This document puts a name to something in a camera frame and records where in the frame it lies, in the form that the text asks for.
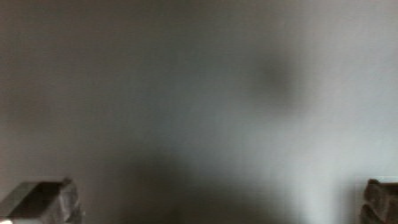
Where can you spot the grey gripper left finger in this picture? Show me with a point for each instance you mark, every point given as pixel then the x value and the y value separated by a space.
pixel 43 203

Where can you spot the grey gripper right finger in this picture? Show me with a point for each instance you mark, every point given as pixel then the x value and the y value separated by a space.
pixel 379 211

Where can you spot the white cabinet body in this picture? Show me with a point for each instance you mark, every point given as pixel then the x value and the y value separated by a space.
pixel 208 106

